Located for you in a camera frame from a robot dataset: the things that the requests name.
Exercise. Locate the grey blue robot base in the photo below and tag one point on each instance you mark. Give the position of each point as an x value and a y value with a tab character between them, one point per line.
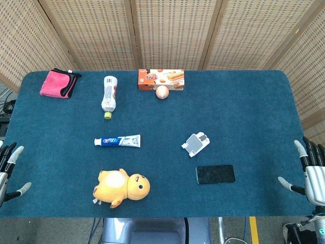
152	231

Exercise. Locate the white phone stand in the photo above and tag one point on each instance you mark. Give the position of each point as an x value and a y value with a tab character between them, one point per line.
194	143

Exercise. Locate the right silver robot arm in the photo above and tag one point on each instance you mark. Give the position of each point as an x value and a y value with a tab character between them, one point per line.
319	230

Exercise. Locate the white bottle with green cap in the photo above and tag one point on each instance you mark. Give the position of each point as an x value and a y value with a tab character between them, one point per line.
109	94

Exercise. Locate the blue white toothpaste tube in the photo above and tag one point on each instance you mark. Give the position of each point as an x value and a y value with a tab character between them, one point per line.
116	141

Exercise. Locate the orange cookie box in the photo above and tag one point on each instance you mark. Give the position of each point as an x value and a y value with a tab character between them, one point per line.
152	80

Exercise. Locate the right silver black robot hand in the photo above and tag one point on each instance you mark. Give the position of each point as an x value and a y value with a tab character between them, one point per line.
314	183

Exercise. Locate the blue table cloth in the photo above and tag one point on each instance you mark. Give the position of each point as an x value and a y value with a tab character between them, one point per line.
162	119

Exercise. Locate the pink cloth with black trim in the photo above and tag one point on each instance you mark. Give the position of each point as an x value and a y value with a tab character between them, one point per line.
53	83

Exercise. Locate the woven bamboo folding screen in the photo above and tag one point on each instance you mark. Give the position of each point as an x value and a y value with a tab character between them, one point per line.
172	30

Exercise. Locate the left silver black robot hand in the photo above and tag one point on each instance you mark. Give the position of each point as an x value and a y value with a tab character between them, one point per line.
3	183

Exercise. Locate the peach coloured ball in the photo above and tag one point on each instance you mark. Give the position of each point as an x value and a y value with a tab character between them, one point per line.
162	92

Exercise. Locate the yellow floor tape strip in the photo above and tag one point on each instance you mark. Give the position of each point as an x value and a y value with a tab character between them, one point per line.
254	230

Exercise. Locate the black smartphone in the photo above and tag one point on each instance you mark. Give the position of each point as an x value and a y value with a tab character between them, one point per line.
215	174

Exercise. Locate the yellow plush toy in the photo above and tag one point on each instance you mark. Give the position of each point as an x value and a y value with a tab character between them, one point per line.
119	186

